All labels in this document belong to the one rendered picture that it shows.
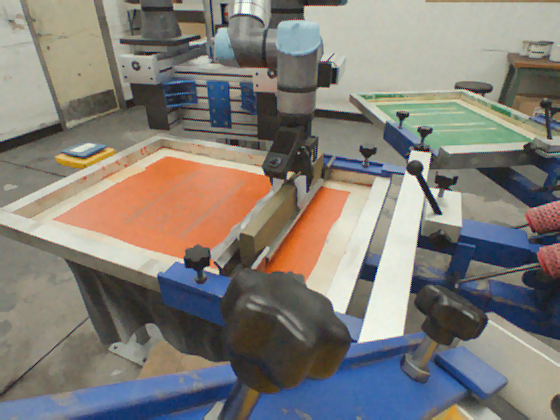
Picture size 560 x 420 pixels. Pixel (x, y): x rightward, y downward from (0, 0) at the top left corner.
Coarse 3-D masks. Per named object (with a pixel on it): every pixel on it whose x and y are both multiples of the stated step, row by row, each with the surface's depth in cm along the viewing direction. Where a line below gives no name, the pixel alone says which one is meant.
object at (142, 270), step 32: (128, 160) 106; (256, 160) 106; (64, 192) 89; (384, 192) 85; (0, 224) 74; (32, 224) 74; (64, 256) 70; (96, 256) 65; (128, 256) 65; (352, 256) 65; (352, 288) 58
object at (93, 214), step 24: (120, 192) 92; (144, 192) 92; (72, 216) 83; (96, 216) 83; (216, 216) 83; (240, 216) 83; (120, 240) 75; (144, 240) 75; (168, 240) 75; (192, 240) 75; (216, 240) 75; (288, 240) 75; (312, 240) 75; (288, 264) 68; (312, 264) 68
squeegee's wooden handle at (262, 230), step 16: (320, 160) 88; (320, 176) 91; (288, 192) 71; (272, 208) 66; (288, 208) 72; (256, 224) 61; (272, 224) 65; (240, 240) 60; (256, 240) 59; (272, 240) 67; (240, 256) 62
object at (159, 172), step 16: (160, 160) 110; (176, 160) 110; (144, 176) 100; (160, 176) 101; (224, 176) 101; (240, 176) 101; (256, 176) 101; (240, 192) 93; (256, 192) 93; (320, 192) 93; (336, 192) 93; (240, 208) 86; (320, 208) 86; (336, 208) 86; (304, 224) 80; (320, 224) 80
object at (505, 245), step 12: (420, 228) 65; (468, 228) 63; (480, 228) 63; (492, 228) 63; (504, 228) 63; (420, 240) 66; (468, 240) 62; (480, 240) 61; (492, 240) 60; (504, 240) 60; (516, 240) 60; (444, 252) 65; (480, 252) 62; (492, 252) 61; (504, 252) 60; (516, 252) 60; (528, 252) 59; (492, 264) 62; (504, 264) 61; (516, 264) 61
